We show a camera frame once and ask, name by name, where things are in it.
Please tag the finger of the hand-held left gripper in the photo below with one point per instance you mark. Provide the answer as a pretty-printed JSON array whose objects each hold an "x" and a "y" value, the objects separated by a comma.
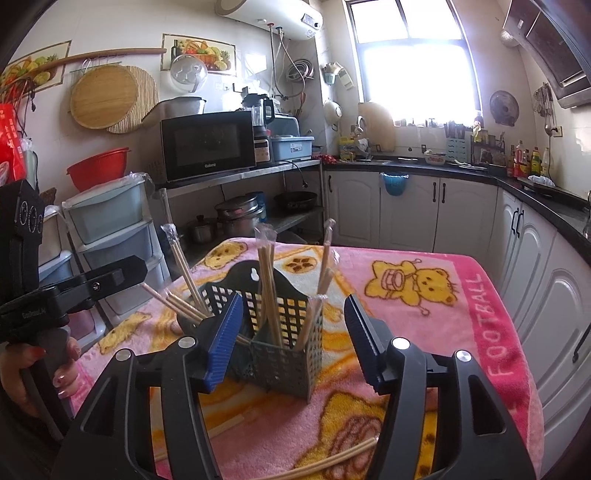
[{"x": 111, "y": 277}]

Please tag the white wall socket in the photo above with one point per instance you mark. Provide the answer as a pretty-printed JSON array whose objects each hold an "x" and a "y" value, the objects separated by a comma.
[{"x": 557, "y": 130}]

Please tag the green plastic utensil holder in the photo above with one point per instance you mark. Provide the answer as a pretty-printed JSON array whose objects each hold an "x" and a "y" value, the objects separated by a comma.
[{"x": 277, "y": 369}]

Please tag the large steel pot stack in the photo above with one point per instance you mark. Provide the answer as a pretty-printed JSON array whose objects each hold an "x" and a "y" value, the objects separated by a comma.
[{"x": 238, "y": 214}]

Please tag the red plastic bag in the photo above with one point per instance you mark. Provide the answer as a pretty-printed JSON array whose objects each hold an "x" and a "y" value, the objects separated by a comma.
[{"x": 11, "y": 138}]

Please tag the black wok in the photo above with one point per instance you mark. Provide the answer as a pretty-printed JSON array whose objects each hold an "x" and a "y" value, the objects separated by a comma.
[{"x": 295, "y": 201}]

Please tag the white hanging pot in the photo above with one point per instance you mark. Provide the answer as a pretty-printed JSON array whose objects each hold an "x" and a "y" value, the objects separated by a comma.
[{"x": 332, "y": 111}]

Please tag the pale plastic drawer unit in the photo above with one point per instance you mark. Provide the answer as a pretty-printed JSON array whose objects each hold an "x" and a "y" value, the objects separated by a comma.
[{"x": 106, "y": 217}]

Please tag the kitchen window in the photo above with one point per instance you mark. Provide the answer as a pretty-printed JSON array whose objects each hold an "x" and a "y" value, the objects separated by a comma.
[{"x": 415, "y": 69}]

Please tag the red plastic basin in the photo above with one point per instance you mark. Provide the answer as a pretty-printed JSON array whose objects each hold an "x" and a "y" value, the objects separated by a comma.
[{"x": 97, "y": 170}]

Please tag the grey cutlery caddy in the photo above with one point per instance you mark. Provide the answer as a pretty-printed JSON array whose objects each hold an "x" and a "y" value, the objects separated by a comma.
[{"x": 455, "y": 147}]

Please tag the hanging kitchen utensils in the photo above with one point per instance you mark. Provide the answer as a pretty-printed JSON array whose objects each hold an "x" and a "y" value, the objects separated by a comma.
[{"x": 544, "y": 106}]

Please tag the fruit wall poster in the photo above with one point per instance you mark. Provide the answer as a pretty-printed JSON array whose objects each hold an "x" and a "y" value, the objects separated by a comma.
[
  {"x": 221, "y": 57},
  {"x": 37, "y": 62}
]

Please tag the black blender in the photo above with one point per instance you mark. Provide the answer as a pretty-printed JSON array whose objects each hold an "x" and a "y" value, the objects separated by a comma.
[{"x": 261, "y": 138}]

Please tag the person's left hand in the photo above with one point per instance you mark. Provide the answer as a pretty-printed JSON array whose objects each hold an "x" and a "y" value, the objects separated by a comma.
[{"x": 14, "y": 387}]

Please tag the white bottle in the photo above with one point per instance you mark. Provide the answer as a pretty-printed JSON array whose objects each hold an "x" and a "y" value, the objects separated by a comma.
[{"x": 546, "y": 162}]

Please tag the blue hanging bin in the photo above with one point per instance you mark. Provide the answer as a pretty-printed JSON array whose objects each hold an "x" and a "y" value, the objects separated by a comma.
[{"x": 395, "y": 184}]

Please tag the patterned bowl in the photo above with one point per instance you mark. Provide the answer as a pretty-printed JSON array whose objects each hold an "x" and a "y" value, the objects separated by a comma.
[{"x": 436, "y": 160}]

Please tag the black microwave oven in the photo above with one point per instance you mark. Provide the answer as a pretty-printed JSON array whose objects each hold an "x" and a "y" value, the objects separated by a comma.
[{"x": 203, "y": 143}]

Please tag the pink printed bear blanket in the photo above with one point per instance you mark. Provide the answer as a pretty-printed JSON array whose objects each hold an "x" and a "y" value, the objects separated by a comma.
[{"x": 406, "y": 332}]

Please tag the round dark hanging disc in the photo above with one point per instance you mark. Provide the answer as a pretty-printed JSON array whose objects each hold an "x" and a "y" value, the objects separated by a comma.
[{"x": 504, "y": 108}]

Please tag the yellow oil bottle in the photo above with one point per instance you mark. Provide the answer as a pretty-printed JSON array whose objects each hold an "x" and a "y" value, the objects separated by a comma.
[{"x": 535, "y": 161}]

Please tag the red label sauce bottle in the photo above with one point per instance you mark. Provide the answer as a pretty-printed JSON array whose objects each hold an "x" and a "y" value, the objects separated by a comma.
[{"x": 520, "y": 161}]

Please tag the black kitchen countertop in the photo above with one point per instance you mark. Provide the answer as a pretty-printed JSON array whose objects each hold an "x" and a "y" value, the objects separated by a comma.
[{"x": 545, "y": 207}]

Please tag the round bamboo board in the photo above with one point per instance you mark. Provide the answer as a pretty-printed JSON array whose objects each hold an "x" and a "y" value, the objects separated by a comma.
[{"x": 101, "y": 97}]

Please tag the long wooden rolling pin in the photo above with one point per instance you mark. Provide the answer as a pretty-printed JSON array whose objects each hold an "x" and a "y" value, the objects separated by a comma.
[{"x": 129, "y": 51}]

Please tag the round woven mat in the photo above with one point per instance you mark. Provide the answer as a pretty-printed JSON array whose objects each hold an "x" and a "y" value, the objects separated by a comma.
[{"x": 147, "y": 92}]

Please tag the white kitchen cabinets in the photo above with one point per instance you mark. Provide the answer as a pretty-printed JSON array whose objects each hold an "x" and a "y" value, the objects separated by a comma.
[{"x": 415, "y": 217}]

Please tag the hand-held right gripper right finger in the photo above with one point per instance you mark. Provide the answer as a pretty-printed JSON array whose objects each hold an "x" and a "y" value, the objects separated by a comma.
[{"x": 364, "y": 337}]

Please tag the blue-grey dish box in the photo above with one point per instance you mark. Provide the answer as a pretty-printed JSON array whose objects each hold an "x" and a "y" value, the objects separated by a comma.
[{"x": 291, "y": 150}]

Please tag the clear plastic lid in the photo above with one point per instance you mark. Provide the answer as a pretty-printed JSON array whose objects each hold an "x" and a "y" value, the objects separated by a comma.
[{"x": 187, "y": 71}]

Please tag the steel kitchen shelf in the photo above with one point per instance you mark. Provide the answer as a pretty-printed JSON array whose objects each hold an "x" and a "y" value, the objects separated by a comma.
[{"x": 277, "y": 165}]

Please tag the black range hood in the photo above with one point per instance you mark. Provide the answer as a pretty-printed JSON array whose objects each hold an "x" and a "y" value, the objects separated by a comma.
[{"x": 554, "y": 41}]

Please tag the white water heater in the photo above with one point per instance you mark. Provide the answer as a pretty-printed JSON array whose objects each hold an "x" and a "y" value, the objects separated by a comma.
[{"x": 268, "y": 14}]

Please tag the chopstick pair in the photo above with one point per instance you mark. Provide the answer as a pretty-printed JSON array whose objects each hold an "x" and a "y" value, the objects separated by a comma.
[
  {"x": 327, "y": 258},
  {"x": 171, "y": 300},
  {"x": 182, "y": 267},
  {"x": 323, "y": 457},
  {"x": 267, "y": 286},
  {"x": 310, "y": 323}
]

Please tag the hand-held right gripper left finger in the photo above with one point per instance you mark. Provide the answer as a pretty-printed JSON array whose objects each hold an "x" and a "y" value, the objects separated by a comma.
[{"x": 226, "y": 341}]

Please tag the small steel pot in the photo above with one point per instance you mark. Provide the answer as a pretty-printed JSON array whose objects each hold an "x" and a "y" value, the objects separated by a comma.
[{"x": 201, "y": 230}]

